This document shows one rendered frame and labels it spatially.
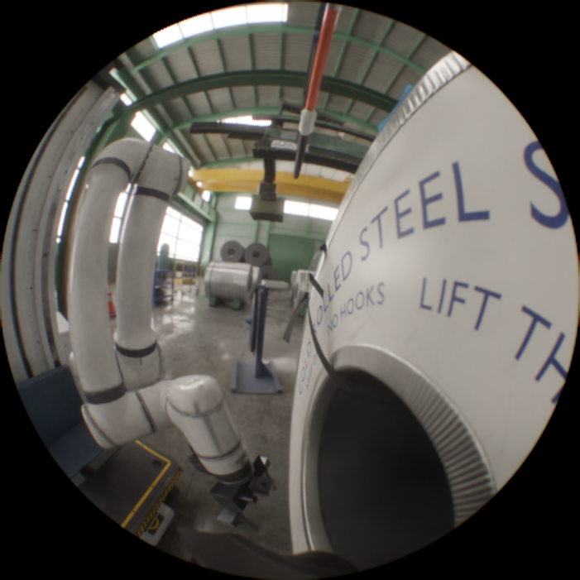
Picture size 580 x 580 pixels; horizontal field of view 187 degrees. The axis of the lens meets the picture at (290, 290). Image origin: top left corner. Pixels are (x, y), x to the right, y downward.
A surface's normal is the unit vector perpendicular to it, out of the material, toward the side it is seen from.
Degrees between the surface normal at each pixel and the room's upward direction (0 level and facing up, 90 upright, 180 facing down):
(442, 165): 90
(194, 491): 0
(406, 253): 90
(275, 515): 0
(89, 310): 69
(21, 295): 90
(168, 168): 100
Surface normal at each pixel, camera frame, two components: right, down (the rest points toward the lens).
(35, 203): 0.99, 0.12
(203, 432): 0.35, -0.21
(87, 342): 0.80, -0.22
